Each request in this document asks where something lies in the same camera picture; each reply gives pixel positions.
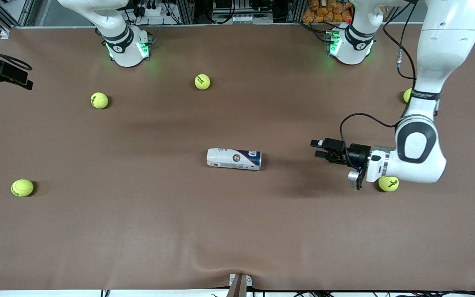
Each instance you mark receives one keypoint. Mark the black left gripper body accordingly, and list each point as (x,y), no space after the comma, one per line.
(357,155)

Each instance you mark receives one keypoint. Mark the white blue tennis ball can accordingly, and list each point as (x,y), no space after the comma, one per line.
(233,159)

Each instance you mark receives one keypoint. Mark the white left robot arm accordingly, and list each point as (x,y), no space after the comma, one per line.
(447,41)

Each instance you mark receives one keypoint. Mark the yellow-green tennis ball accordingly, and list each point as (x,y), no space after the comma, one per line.
(22,187)
(389,185)
(99,100)
(202,81)
(406,95)

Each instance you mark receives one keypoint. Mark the brown table mat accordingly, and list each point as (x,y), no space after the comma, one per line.
(237,227)

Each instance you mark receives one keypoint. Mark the orange bags pile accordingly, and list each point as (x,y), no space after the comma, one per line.
(328,12)

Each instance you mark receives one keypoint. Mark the white socket strip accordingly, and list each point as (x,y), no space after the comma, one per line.
(252,19)

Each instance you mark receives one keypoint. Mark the white power strip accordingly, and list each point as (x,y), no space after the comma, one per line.
(151,11)

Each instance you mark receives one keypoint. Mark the aluminium frame profile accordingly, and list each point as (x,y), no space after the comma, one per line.
(3,33)

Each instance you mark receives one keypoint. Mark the metal table edge bracket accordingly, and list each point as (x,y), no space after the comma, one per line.
(239,286)

